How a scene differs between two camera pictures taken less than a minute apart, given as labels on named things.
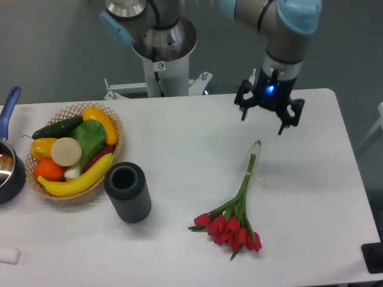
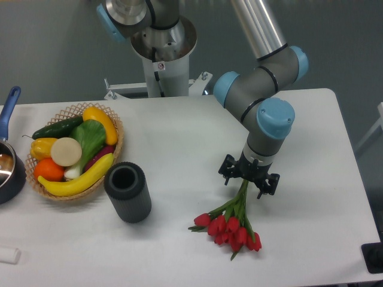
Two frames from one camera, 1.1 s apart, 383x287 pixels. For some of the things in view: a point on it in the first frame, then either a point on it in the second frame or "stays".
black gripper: [273, 92] to [251, 171]
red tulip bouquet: [227, 223] stays
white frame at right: [380, 123] stays
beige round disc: [66, 151] stays
